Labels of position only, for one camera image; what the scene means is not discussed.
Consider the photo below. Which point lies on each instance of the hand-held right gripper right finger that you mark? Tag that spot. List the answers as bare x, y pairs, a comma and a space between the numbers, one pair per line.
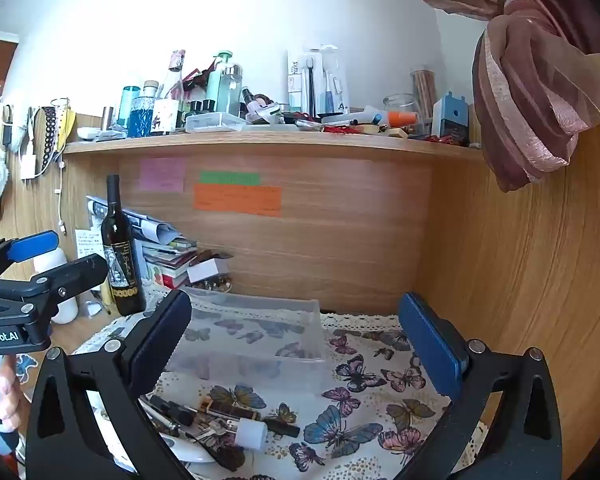
427, 350

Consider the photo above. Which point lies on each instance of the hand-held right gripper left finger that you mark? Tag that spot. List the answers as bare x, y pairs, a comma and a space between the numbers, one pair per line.
165, 340

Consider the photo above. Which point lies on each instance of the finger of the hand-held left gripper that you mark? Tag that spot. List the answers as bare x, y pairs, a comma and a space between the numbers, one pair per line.
75, 272
32, 247

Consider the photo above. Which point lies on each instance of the dark tube with orange end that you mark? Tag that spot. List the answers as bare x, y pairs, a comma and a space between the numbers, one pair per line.
230, 408

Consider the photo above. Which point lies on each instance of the clear plastic container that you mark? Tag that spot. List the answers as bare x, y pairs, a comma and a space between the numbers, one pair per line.
260, 330

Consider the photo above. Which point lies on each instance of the bunch of keys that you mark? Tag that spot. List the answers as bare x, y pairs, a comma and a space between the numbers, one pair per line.
215, 429

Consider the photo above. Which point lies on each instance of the white capped tube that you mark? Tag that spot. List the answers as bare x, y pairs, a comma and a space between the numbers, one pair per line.
252, 432

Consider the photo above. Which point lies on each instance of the small black stick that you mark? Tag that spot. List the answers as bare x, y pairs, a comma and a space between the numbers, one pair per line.
282, 429

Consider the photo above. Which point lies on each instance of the person's left hand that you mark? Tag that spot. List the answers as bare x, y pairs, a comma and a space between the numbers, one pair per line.
6, 395

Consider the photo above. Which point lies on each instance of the white paper note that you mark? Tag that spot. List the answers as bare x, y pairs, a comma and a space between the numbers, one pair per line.
86, 250

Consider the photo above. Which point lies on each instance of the white plastic bottle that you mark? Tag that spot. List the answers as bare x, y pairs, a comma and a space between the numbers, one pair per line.
67, 310

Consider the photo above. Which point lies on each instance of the dark wine bottle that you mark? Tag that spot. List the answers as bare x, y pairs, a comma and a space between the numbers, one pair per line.
122, 260

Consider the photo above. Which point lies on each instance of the jar of small items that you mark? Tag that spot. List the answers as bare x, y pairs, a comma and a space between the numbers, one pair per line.
215, 285

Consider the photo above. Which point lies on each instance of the small white box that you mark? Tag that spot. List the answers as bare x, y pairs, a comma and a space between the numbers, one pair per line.
202, 270

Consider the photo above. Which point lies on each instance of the stack of books and magazines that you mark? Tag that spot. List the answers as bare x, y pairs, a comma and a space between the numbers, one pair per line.
165, 255

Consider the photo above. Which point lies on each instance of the butterfly print tablecloth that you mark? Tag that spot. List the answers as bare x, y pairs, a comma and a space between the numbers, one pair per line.
360, 410

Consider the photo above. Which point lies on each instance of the white dish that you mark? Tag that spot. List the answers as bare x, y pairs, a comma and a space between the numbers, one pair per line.
190, 452

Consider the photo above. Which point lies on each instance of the yellow cloth item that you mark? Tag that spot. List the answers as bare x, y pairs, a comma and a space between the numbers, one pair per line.
67, 125

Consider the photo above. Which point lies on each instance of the pink sticky note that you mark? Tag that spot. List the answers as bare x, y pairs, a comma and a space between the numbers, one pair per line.
162, 175

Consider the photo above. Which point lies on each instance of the orange sticky note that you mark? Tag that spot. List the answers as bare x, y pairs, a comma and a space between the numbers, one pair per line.
237, 201

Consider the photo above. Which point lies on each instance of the teal glass cup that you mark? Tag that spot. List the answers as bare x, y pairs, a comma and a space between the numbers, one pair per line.
126, 105

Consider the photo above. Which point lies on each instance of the blue glass bottle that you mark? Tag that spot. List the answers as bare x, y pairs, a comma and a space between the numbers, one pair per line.
142, 115

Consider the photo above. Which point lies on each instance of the green sticky note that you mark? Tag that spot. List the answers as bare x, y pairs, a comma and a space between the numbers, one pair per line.
230, 178

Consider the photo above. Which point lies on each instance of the clear labelled glass bottle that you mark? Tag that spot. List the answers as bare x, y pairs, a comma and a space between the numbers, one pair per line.
170, 105

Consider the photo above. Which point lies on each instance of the clear plastic box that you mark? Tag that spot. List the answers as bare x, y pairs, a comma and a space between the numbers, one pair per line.
215, 122

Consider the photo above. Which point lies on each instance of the wooden shelf board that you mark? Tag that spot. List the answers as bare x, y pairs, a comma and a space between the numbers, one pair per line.
280, 142

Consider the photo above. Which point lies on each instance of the orange capped glue tube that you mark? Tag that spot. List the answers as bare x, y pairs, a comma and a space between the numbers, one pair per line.
402, 119

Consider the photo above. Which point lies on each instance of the blue pencil sharpener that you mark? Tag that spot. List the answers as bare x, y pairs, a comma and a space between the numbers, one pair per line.
452, 115

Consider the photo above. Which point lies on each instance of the green pump bottle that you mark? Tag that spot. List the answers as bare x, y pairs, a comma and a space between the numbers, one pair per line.
225, 85

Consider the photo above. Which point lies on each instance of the glass jar with sticks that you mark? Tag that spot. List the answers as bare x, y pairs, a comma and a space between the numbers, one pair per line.
424, 90

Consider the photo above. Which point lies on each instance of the brown curtain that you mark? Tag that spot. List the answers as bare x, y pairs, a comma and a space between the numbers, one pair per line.
530, 100

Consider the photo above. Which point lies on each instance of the blue toothbrush package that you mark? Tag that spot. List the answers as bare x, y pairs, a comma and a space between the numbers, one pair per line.
336, 85

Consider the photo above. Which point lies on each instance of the black toothbrush package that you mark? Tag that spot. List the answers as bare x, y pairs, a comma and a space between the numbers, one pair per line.
307, 85

